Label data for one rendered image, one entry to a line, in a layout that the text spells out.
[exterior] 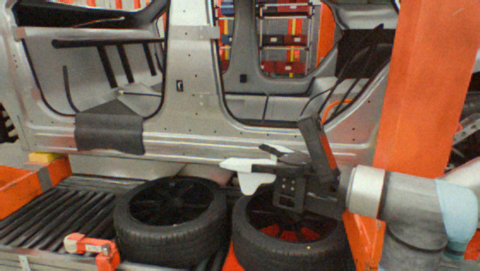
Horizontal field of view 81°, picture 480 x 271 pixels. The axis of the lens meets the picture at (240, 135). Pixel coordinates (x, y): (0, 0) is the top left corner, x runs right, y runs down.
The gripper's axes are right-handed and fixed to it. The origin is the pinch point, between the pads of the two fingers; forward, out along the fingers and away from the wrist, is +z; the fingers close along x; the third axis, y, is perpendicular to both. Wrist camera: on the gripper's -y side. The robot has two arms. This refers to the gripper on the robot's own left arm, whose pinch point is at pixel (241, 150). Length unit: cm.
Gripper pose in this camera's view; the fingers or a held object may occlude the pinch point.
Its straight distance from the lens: 53.2
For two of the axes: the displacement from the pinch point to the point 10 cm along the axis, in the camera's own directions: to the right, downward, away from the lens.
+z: -8.7, -1.6, 4.7
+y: -0.6, 9.7, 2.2
